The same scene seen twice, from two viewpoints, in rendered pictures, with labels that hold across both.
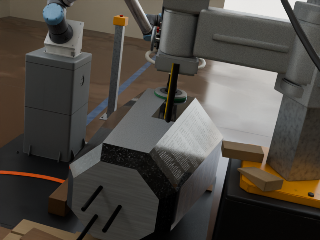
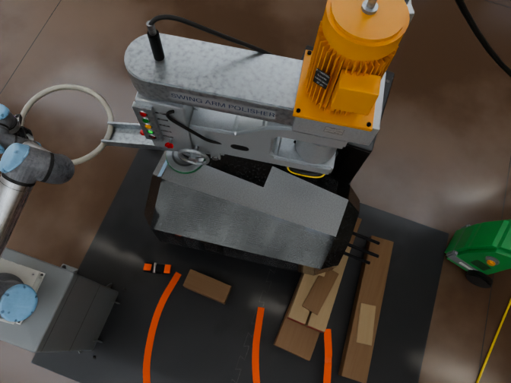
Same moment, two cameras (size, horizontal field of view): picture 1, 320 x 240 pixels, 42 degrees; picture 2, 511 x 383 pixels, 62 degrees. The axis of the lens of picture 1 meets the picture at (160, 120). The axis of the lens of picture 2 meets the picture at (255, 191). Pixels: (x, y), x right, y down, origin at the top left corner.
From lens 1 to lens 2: 2.70 m
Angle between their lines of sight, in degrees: 69
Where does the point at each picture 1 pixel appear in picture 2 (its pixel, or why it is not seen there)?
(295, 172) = not seen: hidden behind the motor
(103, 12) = not seen: outside the picture
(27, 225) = (297, 311)
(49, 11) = (17, 309)
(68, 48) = (34, 281)
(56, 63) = (63, 299)
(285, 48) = not seen: hidden behind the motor
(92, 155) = (338, 247)
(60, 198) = (226, 291)
